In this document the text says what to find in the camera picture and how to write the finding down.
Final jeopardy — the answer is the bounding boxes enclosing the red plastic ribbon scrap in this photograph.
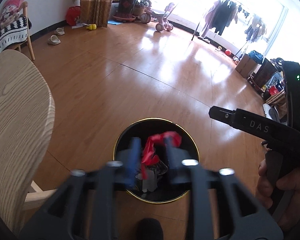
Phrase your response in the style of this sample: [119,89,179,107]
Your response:
[141,131,182,179]

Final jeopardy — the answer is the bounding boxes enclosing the black gold trash bin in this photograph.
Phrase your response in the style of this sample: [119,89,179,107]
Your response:
[113,118,199,204]

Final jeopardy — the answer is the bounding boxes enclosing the person's right hand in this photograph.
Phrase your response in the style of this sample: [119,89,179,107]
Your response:
[255,160,300,230]

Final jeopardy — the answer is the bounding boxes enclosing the cardboard box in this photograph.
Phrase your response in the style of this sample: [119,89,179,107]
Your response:
[235,54,258,79]

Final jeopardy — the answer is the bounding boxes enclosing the clothes drying rack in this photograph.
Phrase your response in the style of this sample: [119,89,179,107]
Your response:
[193,0,267,57]

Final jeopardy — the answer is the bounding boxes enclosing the beige slipper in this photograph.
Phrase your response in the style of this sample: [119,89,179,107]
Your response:
[54,28,65,36]
[47,35,61,46]

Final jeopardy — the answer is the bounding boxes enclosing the pink kids tricycle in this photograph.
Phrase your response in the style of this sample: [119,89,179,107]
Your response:
[139,0,177,32]

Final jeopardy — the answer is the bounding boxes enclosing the black white striped blanket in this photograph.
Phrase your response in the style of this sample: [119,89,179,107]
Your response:
[0,14,35,61]

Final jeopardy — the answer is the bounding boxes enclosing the yellow toy on floor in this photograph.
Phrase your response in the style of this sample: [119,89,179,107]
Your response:
[86,24,97,31]

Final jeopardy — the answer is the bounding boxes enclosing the red bag on floor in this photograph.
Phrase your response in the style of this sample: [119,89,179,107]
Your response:
[65,6,81,26]

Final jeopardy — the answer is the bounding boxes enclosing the pink cartoon pillow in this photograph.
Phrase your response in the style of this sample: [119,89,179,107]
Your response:
[0,0,25,29]

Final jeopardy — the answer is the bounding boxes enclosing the orange brown curtain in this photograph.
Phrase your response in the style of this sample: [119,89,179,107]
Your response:
[80,0,113,28]

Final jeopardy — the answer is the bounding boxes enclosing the wooden sofa frame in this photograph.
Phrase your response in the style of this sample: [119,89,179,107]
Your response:
[3,1,35,61]

